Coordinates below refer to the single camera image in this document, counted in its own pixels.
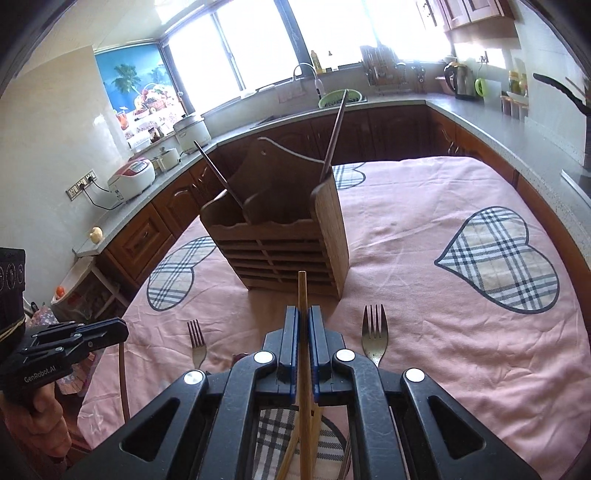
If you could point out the white electric pot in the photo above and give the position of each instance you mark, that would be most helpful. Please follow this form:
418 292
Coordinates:
190 129

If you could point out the green colander basin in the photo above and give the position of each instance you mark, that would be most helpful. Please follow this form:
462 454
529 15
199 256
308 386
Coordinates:
334 98

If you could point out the person's left hand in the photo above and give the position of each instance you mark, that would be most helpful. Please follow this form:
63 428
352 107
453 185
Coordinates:
45 429

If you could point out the steel electric kettle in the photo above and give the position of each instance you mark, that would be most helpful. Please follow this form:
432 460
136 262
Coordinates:
460 80

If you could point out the dark brown chopstick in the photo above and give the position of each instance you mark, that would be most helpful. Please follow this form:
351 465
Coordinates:
222 179

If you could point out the small white pot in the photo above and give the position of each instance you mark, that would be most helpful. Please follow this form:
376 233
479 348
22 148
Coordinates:
167 159

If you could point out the light bamboo chopstick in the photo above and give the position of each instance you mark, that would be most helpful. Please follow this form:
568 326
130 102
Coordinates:
308 421

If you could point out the right steel fork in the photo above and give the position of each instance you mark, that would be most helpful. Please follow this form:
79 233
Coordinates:
375 334

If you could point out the green cup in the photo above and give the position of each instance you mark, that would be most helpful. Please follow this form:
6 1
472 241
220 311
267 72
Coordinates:
481 87

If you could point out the condiment jars rack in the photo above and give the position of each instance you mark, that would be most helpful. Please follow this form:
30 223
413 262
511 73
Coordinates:
515 100

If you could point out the wooden upper cabinets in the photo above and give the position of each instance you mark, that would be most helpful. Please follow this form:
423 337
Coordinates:
452 14

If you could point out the dish drying rack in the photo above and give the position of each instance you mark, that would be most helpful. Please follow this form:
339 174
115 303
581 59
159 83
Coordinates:
386 72

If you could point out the wooden lower cabinets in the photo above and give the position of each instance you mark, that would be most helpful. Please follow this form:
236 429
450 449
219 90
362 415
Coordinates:
154 221

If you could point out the gas stove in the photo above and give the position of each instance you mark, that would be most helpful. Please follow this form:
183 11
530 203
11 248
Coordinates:
580 182

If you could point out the white red rice cooker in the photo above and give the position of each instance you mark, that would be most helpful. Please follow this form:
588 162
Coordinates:
131 179

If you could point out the yellow detergent bottle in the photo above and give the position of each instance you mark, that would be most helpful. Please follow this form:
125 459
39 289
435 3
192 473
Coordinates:
316 62

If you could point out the white plastic shelf rack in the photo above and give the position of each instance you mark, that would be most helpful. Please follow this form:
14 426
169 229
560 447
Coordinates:
86 295

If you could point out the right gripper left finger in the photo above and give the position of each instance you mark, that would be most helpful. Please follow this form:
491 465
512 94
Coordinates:
202 426

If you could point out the brown wooden utensil holder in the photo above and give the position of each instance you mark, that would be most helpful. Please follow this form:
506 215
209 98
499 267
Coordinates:
295 223

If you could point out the left steel fork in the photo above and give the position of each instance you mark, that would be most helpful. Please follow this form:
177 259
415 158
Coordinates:
198 345

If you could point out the steel fork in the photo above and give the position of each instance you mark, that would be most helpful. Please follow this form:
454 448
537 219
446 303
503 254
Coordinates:
375 334
198 345

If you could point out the kitchen window frame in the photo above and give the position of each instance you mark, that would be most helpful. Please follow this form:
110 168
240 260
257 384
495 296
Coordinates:
240 46

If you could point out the wall power socket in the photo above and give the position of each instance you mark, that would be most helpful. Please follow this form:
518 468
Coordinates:
80 185

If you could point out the brown wooden chopstick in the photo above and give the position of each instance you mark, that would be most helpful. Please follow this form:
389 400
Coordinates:
122 382

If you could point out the wooden cabinets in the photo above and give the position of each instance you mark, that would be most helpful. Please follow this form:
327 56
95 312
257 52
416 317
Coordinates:
452 14
154 221

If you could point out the yellow apple figurine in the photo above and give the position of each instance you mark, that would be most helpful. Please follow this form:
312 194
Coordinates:
96 235

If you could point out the pink heart-patterned tablecloth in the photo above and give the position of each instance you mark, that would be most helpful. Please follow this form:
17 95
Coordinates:
475 294

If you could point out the tropical beach poster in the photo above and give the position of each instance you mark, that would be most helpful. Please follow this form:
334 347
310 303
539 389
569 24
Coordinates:
141 92

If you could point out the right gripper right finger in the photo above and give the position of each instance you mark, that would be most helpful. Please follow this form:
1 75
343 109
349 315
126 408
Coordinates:
404 425

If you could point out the chrome sink faucet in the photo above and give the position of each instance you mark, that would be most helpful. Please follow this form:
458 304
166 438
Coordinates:
308 71

